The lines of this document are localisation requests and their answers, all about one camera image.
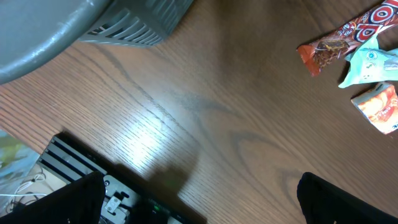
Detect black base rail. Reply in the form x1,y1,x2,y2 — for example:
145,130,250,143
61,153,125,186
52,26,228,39
37,133,206,223

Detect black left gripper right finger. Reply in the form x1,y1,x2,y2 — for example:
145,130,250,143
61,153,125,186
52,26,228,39
297,172,397,224

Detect white cables on floor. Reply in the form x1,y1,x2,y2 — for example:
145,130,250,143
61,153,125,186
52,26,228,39
0,174,47,212

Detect teal green wipes pack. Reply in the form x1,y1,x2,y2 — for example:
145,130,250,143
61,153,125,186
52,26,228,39
338,35,397,88

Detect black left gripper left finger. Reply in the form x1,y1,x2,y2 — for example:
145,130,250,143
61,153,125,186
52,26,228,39
1,171,105,224

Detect small orange tissue pack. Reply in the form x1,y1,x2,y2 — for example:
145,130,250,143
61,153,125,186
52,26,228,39
351,82,397,134

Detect red Top chocolate bar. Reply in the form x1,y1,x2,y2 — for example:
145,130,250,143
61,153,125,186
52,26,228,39
297,0,397,77

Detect dark grey plastic basket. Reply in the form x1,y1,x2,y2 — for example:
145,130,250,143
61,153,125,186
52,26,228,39
1,0,193,84

